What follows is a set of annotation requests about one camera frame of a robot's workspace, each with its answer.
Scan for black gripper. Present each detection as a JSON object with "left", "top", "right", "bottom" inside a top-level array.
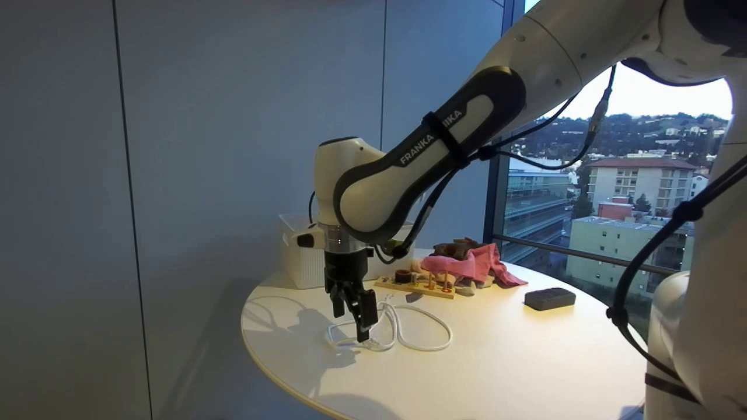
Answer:
[{"left": 322, "top": 248, "right": 384, "bottom": 345}]

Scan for white shoelace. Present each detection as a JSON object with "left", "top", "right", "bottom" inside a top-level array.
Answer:
[{"left": 321, "top": 299, "right": 455, "bottom": 355}]

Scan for white plastic storage bin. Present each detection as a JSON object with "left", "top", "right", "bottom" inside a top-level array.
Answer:
[{"left": 275, "top": 213, "right": 420, "bottom": 291}]

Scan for yellow wooden board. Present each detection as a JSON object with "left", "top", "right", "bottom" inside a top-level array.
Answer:
[{"left": 374, "top": 269, "right": 478, "bottom": 304}]

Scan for dark brown lump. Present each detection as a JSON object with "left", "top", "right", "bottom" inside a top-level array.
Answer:
[{"left": 430, "top": 235, "right": 486, "bottom": 261}]

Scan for pink cloth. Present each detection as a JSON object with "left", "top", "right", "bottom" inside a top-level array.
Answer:
[{"left": 419, "top": 241, "right": 530, "bottom": 291}]

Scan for black rectangular sponge block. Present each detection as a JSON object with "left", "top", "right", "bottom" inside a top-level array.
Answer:
[{"left": 523, "top": 285, "right": 579, "bottom": 312}]

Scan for metal window railing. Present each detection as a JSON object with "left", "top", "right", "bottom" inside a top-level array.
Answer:
[{"left": 493, "top": 232, "right": 697, "bottom": 276}]

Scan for green flat roof building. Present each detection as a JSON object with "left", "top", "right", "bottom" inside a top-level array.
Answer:
[{"left": 565, "top": 214, "right": 697, "bottom": 294}]

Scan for beige apartment building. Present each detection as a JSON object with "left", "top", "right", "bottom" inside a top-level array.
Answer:
[{"left": 587, "top": 154, "right": 700, "bottom": 218}]

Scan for blue window frame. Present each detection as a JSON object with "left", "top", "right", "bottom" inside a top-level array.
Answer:
[{"left": 482, "top": 0, "right": 529, "bottom": 245}]

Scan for thick black cable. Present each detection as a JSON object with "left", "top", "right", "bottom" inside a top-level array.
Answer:
[{"left": 606, "top": 152, "right": 747, "bottom": 385}]

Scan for thin black cable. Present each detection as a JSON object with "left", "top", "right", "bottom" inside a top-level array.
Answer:
[{"left": 371, "top": 64, "right": 620, "bottom": 266}]

